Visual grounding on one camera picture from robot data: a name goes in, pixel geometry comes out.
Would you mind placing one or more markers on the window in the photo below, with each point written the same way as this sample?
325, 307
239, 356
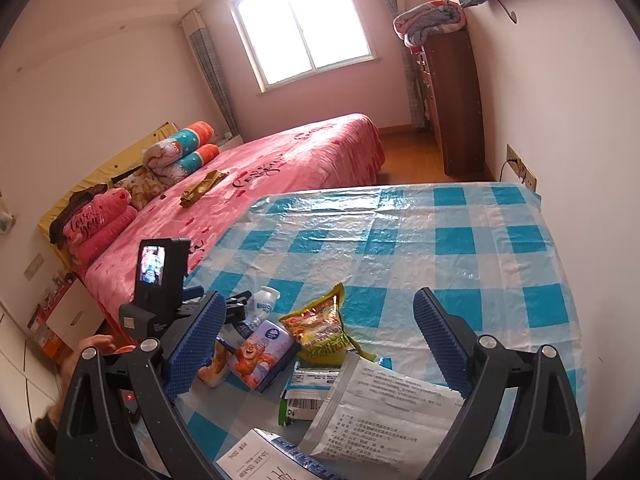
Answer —
300, 25

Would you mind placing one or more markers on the orange box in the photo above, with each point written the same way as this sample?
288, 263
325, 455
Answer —
45, 340

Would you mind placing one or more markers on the person's left hand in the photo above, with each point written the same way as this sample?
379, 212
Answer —
102, 342

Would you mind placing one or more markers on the golden brown cloth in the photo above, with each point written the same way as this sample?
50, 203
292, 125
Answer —
202, 187

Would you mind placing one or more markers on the teal orange bolster pillow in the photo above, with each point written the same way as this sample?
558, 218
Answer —
202, 155
195, 132

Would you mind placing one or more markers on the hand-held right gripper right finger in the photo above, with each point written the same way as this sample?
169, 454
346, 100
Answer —
440, 340

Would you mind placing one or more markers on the yellow snack bag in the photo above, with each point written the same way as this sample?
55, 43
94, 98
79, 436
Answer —
320, 330

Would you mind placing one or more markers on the floral pillow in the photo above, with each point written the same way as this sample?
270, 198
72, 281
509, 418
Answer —
142, 187

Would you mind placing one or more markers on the white bedside cabinet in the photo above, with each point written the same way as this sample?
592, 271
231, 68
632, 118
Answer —
75, 312

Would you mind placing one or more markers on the folded pink grey quilt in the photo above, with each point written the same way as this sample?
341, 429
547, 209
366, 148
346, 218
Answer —
430, 20

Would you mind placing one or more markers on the light blue printed packet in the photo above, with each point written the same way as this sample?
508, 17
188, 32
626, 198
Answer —
315, 377

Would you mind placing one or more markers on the brown wooden cabinet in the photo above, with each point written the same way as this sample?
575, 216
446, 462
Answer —
455, 110

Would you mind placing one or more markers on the small white carton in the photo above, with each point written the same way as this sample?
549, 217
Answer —
300, 407

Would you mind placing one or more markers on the folded cartoon print quilt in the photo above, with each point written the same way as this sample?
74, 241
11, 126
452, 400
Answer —
162, 160

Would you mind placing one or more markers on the bear print tissue pack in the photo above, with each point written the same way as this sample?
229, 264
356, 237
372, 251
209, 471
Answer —
260, 355

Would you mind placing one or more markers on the bed with pink bedspread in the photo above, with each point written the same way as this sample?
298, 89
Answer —
280, 170

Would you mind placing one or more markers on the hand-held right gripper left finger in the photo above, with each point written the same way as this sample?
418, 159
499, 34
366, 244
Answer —
195, 345

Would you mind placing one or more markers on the dark brown cloth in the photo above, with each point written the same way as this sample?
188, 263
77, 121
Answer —
77, 200

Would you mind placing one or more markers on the white yogurt bottle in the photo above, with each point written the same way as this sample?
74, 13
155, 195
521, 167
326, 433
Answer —
262, 302

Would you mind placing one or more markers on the person's left forearm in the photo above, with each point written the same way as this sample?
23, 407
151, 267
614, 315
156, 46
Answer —
42, 435

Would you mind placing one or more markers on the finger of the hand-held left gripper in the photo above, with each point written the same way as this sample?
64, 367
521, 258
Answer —
239, 299
235, 314

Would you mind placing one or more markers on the folded pink blanket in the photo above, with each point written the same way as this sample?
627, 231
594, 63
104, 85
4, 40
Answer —
95, 230

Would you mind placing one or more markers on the wall socket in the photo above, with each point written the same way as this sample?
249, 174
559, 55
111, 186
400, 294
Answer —
522, 170

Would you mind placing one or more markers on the wall switch plate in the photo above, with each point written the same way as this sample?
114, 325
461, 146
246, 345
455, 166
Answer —
32, 266

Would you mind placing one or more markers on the white and navy milk carton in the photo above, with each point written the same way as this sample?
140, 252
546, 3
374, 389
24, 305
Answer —
260, 455

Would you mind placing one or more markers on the blue checked tablecloth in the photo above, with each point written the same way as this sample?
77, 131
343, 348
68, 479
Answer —
400, 240

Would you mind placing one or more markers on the orange printed wrapper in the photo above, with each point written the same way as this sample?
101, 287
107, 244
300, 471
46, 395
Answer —
214, 367

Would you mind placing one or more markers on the yellow headboard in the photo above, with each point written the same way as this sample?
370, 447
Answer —
105, 167

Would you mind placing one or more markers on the silver snack bag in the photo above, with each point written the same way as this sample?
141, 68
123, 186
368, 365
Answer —
385, 405

